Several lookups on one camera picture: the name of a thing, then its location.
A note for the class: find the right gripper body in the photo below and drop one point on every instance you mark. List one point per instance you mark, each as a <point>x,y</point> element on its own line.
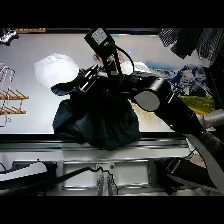
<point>95,80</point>

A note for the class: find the grey garment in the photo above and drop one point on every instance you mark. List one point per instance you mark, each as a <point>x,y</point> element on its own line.
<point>213,119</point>

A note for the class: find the striped shirt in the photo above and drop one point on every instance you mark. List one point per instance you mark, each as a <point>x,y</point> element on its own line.
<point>213,41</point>

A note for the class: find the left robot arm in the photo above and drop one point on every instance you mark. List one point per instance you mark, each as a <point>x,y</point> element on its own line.
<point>20,171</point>

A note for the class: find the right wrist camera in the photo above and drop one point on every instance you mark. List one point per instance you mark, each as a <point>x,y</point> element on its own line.
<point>98,36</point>

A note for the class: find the silver frame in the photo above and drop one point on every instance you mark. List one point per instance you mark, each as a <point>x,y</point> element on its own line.
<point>100,151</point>

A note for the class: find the black garment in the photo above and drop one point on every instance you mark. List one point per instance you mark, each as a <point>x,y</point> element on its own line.
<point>100,126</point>

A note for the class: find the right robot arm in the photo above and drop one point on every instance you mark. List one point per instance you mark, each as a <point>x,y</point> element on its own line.
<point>180,113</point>

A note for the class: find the white garment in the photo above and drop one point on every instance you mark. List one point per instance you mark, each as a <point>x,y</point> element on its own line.
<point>55,70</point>

